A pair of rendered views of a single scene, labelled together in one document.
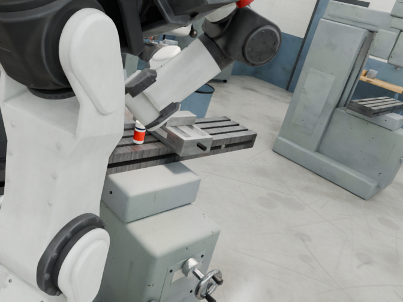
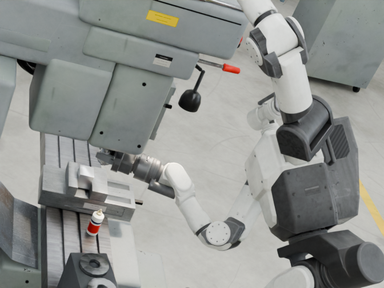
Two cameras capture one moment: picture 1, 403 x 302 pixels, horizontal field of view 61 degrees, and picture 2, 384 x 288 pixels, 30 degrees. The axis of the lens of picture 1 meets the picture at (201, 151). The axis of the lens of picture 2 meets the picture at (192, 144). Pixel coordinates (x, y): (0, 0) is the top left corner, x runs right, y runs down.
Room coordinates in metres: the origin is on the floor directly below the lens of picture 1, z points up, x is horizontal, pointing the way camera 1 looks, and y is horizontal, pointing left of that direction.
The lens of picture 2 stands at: (0.14, 1.95, 2.56)
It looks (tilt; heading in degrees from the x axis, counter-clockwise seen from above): 30 degrees down; 296
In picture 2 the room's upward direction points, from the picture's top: 25 degrees clockwise
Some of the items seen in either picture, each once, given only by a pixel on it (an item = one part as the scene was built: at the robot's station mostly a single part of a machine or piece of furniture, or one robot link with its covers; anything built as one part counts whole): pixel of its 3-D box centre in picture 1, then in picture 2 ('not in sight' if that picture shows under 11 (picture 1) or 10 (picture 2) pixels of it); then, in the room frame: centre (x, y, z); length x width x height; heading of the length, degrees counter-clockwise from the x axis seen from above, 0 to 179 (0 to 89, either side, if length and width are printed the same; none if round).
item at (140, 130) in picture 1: (140, 128); (96, 220); (1.18, 0.24, 0.96); 0.04 x 0.04 x 0.11
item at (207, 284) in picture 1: (201, 277); not in sight; (0.90, -0.11, 0.60); 0.16 x 0.12 x 0.12; 49
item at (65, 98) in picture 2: not in sight; (68, 82); (1.36, 0.41, 1.47); 0.24 x 0.19 x 0.26; 139
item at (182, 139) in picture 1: (171, 123); (88, 189); (1.32, 0.15, 0.96); 0.35 x 0.15 x 0.11; 47
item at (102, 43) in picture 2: not in sight; (137, 35); (1.26, 0.30, 1.68); 0.34 x 0.24 x 0.10; 49
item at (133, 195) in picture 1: (129, 166); (67, 254); (1.23, 0.27, 0.76); 0.50 x 0.35 x 0.12; 49
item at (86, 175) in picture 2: not in sight; (84, 176); (1.34, 0.17, 1.01); 0.06 x 0.05 x 0.06; 137
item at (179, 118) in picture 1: (177, 118); (98, 183); (1.31, 0.13, 0.99); 0.15 x 0.06 x 0.04; 137
